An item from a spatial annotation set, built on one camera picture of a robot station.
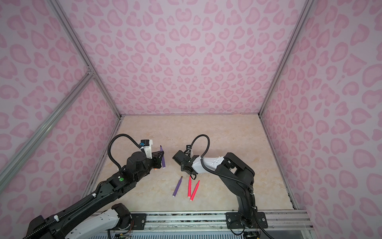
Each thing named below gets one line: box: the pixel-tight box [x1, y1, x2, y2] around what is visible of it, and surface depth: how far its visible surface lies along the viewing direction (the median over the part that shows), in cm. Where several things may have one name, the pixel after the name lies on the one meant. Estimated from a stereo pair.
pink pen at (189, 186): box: [188, 175, 192, 198], surface depth 85 cm
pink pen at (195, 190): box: [190, 180, 200, 202], surface depth 84 cm
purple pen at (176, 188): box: [172, 176, 183, 198], surface depth 86 cm
